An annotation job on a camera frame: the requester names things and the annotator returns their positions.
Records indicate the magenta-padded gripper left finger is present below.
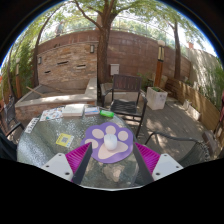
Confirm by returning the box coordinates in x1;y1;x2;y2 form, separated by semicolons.
41;142;94;186

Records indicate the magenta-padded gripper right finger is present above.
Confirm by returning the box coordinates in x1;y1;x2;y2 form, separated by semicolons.
132;142;185;186

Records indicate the white computer mouse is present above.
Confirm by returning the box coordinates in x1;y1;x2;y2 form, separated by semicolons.
103;133;118;151

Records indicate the purple paw-print mouse pad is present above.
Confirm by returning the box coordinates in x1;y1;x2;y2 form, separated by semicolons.
80;121;134;164

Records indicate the yellow code card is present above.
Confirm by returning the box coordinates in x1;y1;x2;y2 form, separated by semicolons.
55;132;75;149

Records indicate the white patterned leaflet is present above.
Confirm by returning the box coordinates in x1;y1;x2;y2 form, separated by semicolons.
24;117;40;134

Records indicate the black metal armchair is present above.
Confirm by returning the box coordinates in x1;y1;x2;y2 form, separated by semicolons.
0;126;19;163

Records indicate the thick white book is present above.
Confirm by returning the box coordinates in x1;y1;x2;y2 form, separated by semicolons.
61;103;86;118

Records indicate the white long planter box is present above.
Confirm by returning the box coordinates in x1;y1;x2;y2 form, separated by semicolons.
182;99;202;122

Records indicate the white and blue book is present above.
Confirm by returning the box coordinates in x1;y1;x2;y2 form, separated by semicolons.
84;105;101;116

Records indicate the stone raised garden bed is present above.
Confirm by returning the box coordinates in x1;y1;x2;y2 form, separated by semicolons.
14;78;98;124

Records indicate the white square planter box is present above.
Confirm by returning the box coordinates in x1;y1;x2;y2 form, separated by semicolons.
145;86;169;111

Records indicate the green wipes packet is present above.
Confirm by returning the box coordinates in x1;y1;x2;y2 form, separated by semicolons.
99;109;115;118

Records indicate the wooden slat fence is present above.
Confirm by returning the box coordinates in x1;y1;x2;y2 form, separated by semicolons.
165;78;221;132

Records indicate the black mesh metal chair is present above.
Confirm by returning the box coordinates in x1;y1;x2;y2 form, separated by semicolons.
3;95;25;134

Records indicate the wooden stick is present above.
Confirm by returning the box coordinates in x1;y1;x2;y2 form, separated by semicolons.
25;85;44;98

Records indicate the stone bench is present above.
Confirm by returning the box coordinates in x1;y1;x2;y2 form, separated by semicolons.
99;82;148;102

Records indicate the leaning thin tree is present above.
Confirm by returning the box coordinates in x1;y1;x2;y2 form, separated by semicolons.
31;13;54;88

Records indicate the slim dark tree trunk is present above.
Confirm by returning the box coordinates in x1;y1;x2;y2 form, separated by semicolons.
168;19;183;81

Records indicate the large forked tree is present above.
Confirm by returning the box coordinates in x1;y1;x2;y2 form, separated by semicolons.
71;0;134;84

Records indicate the person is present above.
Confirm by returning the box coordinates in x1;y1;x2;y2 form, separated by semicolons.
54;20;65;38

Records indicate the grey wall utility box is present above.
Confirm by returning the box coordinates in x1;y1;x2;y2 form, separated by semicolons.
110;63;120;76

